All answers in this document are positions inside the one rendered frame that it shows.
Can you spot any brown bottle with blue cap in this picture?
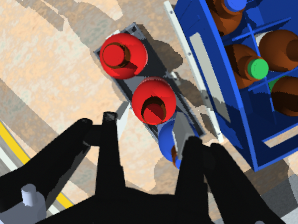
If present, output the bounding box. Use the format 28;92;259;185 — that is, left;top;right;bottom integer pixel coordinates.
205;0;247;37

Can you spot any brown bottle with white cap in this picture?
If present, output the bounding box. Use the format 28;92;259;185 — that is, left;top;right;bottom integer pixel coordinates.
254;29;298;72

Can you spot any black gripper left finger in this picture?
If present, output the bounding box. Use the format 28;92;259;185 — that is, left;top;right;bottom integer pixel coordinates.
0;101;133;224

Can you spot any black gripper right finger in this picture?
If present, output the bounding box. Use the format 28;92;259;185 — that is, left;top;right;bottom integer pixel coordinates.
172;112;286;224

